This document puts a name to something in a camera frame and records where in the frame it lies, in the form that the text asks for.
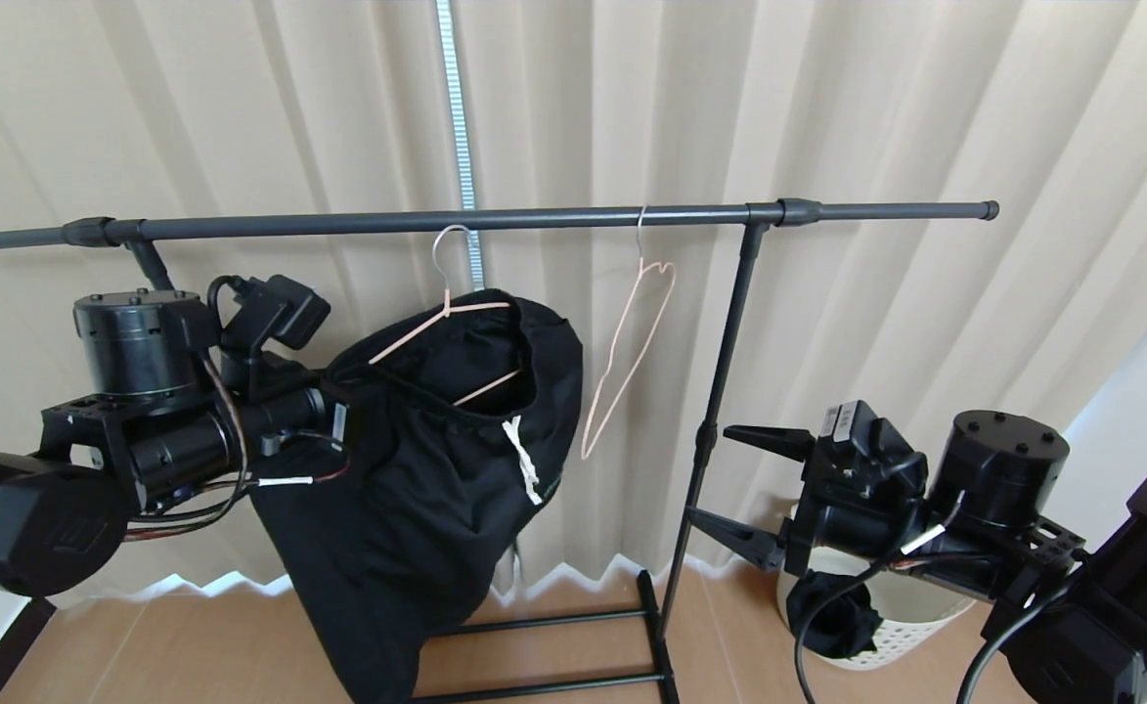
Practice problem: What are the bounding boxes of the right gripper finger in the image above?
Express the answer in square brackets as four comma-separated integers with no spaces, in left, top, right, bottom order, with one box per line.
[723,423,818,462]
[684,506,791,573]

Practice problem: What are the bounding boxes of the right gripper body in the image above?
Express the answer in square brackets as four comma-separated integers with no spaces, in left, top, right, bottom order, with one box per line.
[784,401,938,578]

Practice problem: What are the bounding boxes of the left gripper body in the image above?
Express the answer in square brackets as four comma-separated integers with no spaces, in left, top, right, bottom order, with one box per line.
[128,381,357,505]

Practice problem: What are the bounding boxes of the black drawstring shorts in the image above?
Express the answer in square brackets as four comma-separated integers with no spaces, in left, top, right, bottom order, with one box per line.
[248,288,586,704]

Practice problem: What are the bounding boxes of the pink clothes hanger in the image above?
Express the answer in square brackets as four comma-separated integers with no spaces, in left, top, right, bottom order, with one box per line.
[581,205,678,461]
[368,225,527,409]

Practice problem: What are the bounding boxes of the white laundry basket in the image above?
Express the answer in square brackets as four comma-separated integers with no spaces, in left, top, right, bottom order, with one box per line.
[776,543,977,671]

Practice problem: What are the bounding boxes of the black clothes rack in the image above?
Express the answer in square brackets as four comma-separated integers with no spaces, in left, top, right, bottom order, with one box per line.
[0,199,1000,704]

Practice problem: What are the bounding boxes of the black garment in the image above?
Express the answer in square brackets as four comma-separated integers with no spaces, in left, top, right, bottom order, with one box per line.
[786,572,884,661]

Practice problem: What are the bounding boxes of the beige curtain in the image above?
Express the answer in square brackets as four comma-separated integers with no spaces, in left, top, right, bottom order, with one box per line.
[0,0,1147,607]

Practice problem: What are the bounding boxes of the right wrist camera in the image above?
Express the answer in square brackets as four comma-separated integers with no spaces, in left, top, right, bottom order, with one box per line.
[852,416,931,505]

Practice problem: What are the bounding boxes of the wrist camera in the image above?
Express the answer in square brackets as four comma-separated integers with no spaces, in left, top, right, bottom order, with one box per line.
[206,276,332,392]
[852,416,931,505]

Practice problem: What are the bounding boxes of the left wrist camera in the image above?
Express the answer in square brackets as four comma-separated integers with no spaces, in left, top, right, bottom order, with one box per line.
[206,276,332,392]

